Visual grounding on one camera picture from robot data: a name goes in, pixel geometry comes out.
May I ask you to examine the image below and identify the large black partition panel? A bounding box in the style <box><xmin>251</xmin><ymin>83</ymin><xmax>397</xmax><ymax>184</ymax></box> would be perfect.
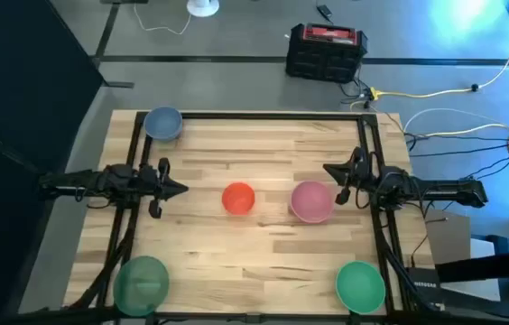
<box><xmin>0</xmin><ymin>0</ymin><xmax>105</xmax><ymax>325</ymax></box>

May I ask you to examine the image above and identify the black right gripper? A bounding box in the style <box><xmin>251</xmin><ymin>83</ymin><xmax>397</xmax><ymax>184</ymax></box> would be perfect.
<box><xmin>322</xmin><ymin>146</ymin><xmax>375</xmax><ymax>207</ymax></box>

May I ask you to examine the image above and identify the opaque green plastic bowl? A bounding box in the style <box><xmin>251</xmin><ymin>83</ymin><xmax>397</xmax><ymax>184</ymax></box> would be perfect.
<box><xmin>334</xmin><ymin>260</ymin><xmax>387</xmax><ymax>315</ymax></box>

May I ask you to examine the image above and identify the thin white fan cable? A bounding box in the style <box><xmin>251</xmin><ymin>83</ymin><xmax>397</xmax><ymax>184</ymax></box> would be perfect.
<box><xmin>133</xmin><ymin>3</ymin><xmax>192</xmax><ymax>37</ymax></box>

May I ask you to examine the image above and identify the black metal table frame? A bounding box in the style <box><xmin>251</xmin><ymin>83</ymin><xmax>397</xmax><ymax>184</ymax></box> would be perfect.
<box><xmin>67</xmin><ymin>110</ymin><xmax>422</xmax><ymax>325</ymax></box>

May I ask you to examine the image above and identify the white round fan base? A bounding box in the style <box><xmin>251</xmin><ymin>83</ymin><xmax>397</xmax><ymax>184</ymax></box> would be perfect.
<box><xmin>185</xmin><ymin>0</ymin><xmax>220</xmax><ymax>19</ymax></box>

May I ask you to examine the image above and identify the red and black toolbox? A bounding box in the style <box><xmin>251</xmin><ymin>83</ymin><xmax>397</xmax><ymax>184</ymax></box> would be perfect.
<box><xmin>284</xmin><ymin>22</ymin><xmax>369</xmax><ymax>85</ymax></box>

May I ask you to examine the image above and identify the black floor cable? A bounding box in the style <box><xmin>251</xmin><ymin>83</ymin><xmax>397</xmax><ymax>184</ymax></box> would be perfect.
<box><xmin>407</xmin><ymin>143</ymin><xmax>509</xmax><ymax>159</ymax></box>
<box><xmin>461</xmin><ymin>155</ymin><xmax>509</xmax><ymax>181</ymax></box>

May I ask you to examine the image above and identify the grey box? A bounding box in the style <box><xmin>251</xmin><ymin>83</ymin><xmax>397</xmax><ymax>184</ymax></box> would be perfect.
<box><xmin>424</xmin><ymin>208</ymin><xmax>472</xmax><ymax>267</ymax></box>

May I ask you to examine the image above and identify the small black power adapter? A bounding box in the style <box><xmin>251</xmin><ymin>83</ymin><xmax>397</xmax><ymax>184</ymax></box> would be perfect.
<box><xmin>316</xmin><ymin>3</ymin><xmax>335</xmax><ymax>23</ymax></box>

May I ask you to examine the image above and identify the black Netgear router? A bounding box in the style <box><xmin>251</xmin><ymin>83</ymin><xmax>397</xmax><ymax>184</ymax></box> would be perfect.
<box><xmin>405</xmin><ymin>265</ymin><xmax>441</xmax><ymax>311</ymax></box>

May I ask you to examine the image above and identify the yellow extension cable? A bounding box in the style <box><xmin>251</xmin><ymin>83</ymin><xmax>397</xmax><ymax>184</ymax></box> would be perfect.
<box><xmin>368</xmin><ymin>0</ymin><xmax>509</xmax><ymax>101</ymax></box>

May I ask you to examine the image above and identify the black equipment stand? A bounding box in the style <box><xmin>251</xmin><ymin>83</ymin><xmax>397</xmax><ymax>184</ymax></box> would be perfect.
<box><xmin>434</xmin><ymin>137</ymin><xmax>509</xmax><ymax>325</ymax></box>

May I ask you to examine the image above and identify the pink plastic bowl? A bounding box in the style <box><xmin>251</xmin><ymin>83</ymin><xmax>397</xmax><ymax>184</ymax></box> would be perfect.
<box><xmin>289</xmin><ymin>180</ymin><xmax>335</xmax><ymax>225</ymax></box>

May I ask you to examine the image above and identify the long white floor cable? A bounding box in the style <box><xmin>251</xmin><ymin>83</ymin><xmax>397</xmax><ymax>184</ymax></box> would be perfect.
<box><xmin>402</xmin><ymin>107</ymin><xmax>509</xmax><ymax>142</ymax></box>

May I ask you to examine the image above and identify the large translucent green bowl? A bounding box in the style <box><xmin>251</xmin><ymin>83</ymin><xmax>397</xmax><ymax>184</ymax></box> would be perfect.
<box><xmin>112</xmin><ymin>255</ymin><xmax>171</xmax><ymax>318</ymax></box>

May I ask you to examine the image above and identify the blue plastic bowl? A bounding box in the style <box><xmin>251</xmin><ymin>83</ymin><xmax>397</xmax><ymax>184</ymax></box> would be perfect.
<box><xmin>143</xmin><ymin>106</ymin><xmax>184</xmax><ymax>142</ymax></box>

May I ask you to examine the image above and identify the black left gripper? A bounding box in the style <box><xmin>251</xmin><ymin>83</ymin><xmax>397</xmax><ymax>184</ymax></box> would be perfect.
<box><xmin>143</xmin><ymin>156</ymin><xmax>190</xmax><ymax>220</ymax></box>

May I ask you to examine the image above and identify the orange plastic bowl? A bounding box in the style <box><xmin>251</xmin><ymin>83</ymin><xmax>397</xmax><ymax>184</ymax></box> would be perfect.
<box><xmin>220</xmin><ymin>181</ymin><xmax>256</xmax><ymax>217</ymax></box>

